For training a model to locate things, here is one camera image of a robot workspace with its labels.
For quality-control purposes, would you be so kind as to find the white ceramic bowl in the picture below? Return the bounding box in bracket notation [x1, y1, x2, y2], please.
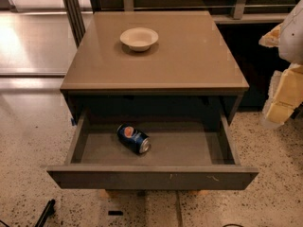
[120, 27, 158, 52]

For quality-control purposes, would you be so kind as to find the black stand leg on floor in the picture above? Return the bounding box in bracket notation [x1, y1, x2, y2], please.
[34, 199, 56, 227]

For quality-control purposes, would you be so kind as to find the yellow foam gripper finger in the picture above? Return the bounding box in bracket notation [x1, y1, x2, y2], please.
[258, 24, 281, 47]
[264, 63, 303, 125]

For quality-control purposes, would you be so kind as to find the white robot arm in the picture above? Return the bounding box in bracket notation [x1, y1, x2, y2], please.
[258, 0, 303, 129]

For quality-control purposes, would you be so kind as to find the grey cabinet with counter top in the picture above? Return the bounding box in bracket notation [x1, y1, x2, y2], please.
[61, 11, 249, 119]

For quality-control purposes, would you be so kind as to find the open grey top drawer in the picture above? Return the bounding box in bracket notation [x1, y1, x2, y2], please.
[46, 111, 258, 190]

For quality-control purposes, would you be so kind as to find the blue pepsi can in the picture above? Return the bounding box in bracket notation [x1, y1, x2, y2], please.
[116, 124, 152, 154]

